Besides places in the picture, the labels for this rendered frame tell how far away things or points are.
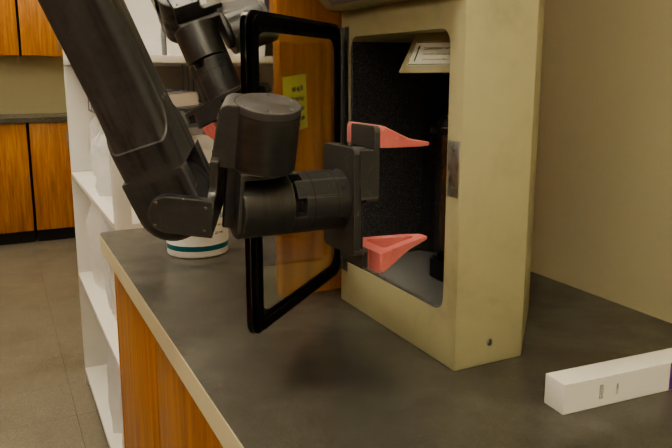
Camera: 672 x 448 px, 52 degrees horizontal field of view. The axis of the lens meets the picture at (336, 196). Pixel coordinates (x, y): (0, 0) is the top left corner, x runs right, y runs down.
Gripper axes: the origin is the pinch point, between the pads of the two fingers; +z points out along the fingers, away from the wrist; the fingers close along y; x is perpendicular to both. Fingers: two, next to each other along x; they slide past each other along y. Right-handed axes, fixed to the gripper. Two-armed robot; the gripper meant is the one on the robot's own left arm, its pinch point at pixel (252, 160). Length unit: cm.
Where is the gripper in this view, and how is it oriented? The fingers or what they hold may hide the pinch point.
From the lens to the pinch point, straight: 93.2
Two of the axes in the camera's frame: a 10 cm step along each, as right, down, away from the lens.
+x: -3.5, 1.7, -9.2
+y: -8.5, 3.6, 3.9
